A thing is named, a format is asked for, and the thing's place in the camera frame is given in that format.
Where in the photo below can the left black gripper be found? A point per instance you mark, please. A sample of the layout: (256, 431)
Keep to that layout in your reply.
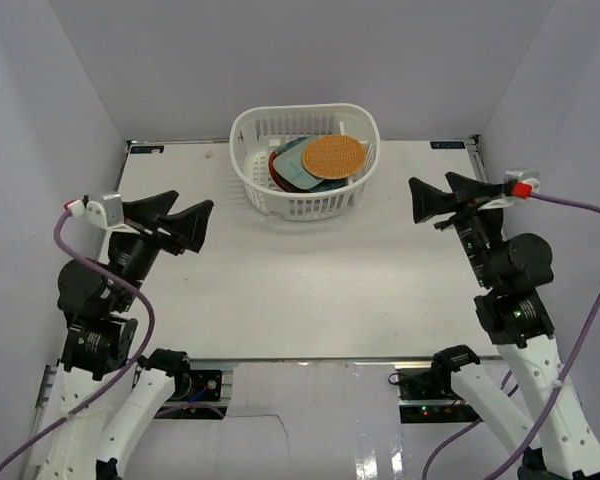
(156, 232)

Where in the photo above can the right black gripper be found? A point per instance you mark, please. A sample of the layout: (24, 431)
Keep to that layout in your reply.
(427, 200)

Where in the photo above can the teal scalloped round plate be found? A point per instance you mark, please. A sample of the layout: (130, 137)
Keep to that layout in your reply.
(326, 184)

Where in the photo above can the brown rimmed beige round plate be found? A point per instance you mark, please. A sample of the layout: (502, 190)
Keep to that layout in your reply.
(280, 182)

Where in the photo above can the woven bamboo round tray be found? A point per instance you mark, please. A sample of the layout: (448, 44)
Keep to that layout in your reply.
(334, 157)

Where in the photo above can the light green divided square plate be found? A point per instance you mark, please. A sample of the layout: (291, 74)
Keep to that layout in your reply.
(289, 166)

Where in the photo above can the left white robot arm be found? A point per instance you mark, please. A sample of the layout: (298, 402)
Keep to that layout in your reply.
(111, 391)

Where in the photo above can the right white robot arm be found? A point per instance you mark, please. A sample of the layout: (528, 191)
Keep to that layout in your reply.
(550, 438)

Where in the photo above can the right blue table label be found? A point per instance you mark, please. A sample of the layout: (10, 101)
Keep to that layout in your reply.
(447, 145)

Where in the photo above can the blue table label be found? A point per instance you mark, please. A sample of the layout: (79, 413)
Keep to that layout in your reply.
(146, 149)
(447, 145)

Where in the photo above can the left blue table label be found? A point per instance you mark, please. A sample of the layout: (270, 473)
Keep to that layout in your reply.
(146, 149)

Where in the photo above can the white plastic dish basket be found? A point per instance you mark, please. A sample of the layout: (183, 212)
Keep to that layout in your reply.
(257, 132)

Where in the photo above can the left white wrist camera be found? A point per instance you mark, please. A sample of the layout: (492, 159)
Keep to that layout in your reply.
(104, 211)

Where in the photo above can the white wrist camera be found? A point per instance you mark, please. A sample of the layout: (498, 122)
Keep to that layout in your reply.
(518, 186)
(104, 211)

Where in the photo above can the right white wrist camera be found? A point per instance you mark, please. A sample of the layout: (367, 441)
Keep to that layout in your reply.
(518, 186)

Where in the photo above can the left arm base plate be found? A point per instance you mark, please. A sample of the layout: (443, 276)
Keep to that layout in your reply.
(198, 385)

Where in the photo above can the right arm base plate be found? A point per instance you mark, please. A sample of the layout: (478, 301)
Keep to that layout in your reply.
(419, 384)

